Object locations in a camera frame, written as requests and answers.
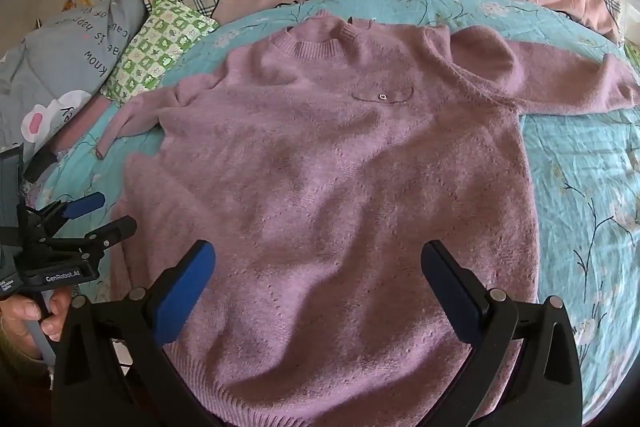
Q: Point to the person's left hand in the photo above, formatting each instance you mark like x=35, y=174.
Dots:
x=25, y=314

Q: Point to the purple knit sweater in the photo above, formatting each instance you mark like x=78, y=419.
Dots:
x=325, y=207

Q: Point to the person's left forearm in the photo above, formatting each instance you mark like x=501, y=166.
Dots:
x=20, y=362

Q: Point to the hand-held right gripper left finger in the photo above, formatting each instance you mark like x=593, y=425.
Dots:
x=184, y=292

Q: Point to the dusty pink cloth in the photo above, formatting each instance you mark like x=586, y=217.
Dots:
x=80, y=122

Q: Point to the green checkered pillow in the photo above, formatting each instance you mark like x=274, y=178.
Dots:
x=160, y=44

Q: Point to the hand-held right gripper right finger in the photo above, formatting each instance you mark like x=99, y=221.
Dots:
x=457, y=297

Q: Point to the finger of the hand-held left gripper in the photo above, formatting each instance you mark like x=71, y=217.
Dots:
x=85, y=205
x=107, y=232

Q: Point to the grey printed pillow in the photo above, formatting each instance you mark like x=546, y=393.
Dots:
x=55, y=57

